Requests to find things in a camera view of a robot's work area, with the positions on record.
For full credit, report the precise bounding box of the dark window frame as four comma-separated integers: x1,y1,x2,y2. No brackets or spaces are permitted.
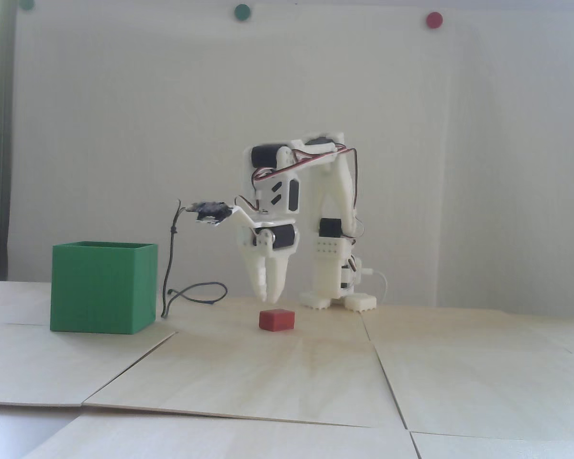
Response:
0,0,18,282

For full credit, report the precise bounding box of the green open box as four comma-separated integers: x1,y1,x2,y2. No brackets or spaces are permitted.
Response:
50,241,158,334

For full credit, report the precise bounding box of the black camera cable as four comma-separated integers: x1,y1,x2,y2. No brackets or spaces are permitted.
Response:
162,198,228,319

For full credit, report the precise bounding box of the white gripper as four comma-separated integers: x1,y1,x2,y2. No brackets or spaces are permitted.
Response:
234,218,301,305

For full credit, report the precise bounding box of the red white servo wire bundle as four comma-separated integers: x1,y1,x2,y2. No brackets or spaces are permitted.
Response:
251,145,365,240

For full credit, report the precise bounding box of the red block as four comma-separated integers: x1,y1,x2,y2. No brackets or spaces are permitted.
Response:
259,309,296,331

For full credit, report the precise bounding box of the white power cable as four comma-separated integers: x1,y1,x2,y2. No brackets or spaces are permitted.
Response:
370,270,389,305

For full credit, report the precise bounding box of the small wrist camera board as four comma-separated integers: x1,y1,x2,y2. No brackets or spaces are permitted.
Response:
184,201,235,225

